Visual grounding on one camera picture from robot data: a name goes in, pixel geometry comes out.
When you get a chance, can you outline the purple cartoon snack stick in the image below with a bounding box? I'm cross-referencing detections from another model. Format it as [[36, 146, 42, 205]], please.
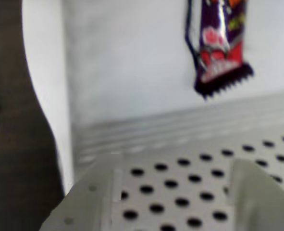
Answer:
[[185, 0, 255, 102]]

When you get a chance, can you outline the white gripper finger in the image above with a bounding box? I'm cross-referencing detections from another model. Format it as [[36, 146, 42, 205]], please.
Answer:
[[39, 153, 123, 231], [227, 158, 284, 231]]

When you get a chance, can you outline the white perforated plastic tray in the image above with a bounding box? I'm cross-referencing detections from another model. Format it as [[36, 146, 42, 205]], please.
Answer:
[[21, 0, 284, 231]]

